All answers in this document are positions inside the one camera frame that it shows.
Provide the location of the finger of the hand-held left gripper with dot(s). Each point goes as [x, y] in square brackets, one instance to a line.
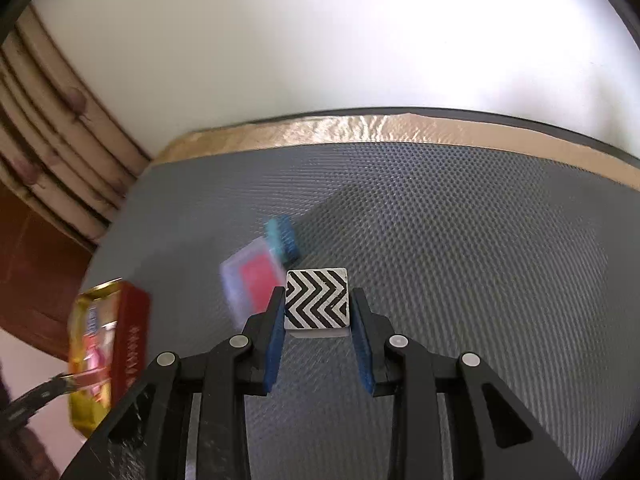
[35, 397]

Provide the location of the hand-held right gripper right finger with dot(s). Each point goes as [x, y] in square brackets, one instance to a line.
[361, 355]

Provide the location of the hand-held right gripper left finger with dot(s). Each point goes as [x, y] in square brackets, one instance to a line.
[274, 355]

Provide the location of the black white chevron box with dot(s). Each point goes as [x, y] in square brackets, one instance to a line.
[316, 300]

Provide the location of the gold tin tray red rim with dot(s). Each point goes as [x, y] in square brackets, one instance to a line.
[130, 340]

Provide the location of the clear case with red insert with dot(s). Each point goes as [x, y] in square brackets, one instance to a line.
[252, 280]

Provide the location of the clear box blue red label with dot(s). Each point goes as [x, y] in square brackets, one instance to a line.
[92, 321]

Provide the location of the blue small box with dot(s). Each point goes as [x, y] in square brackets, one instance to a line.
[282, 240]

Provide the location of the dark wooden cabinet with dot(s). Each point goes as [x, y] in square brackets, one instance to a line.
[35, 280]

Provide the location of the grey mesh mattress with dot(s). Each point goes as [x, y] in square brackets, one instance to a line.
[475, 240]

